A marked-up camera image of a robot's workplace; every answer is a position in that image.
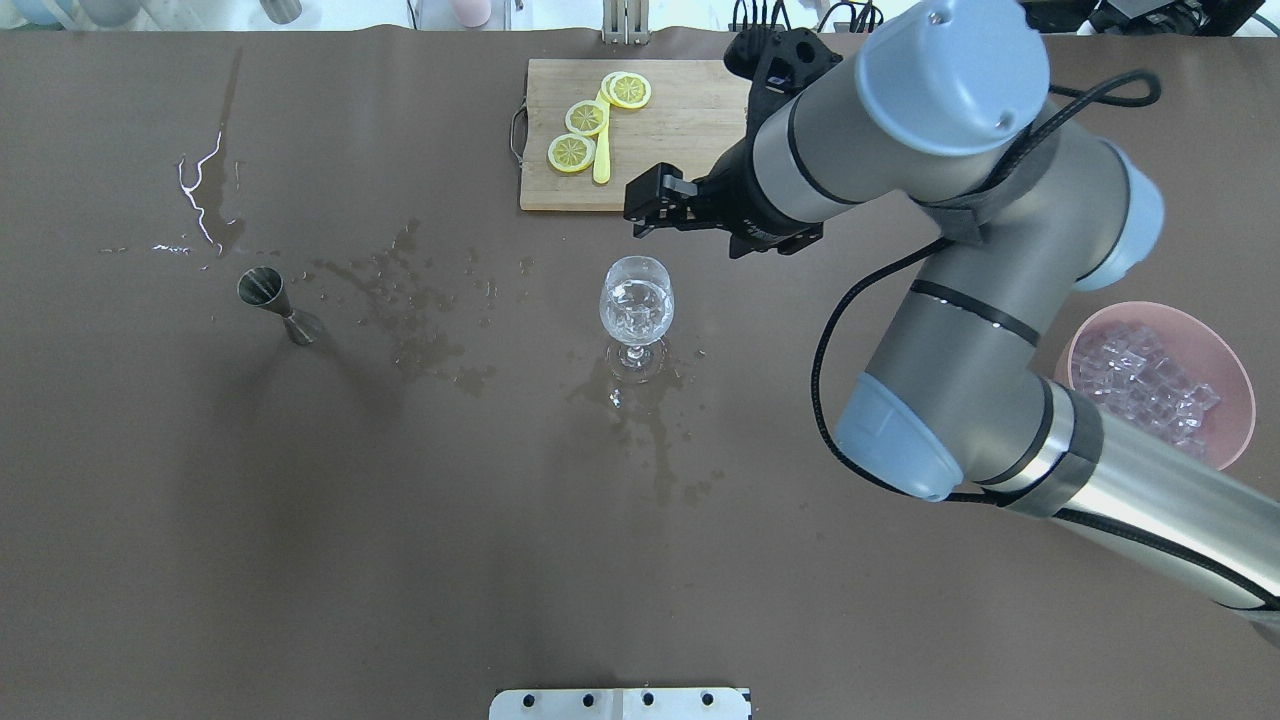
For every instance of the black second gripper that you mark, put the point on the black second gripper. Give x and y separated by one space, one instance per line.
742 196

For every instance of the steel double jigger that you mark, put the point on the steel double jigger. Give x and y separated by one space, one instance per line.
263 287

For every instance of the second grey blue robot arm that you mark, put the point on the second grey blue robot arm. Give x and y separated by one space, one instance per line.
949 102

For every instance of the clear wine glass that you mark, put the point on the clear wine glass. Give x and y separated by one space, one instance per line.
637 307

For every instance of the clear ice cubes pile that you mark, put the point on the clear ice cubes pile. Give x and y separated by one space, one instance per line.
1127 370

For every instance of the yellow plastic knife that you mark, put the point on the yellow plastic knife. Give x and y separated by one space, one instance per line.
601 172

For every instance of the bamboo cutting board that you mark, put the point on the bamboo cutting board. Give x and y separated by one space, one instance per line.
697 111

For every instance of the lower lemon slice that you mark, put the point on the lower lemon slice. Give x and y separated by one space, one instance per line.
571 153

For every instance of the lemon slice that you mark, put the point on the lemon slice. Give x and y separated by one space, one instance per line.
571 153
627 90
587 118

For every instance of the upper lemon slice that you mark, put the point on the upper lemon slice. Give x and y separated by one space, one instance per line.
627 90

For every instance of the middle lemon slice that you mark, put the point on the middle lemon slice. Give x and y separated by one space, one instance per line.
587 118

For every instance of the pink bowl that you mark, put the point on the pink bowl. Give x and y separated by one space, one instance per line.
1205 354

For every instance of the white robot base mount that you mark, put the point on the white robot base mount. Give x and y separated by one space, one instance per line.
623 703

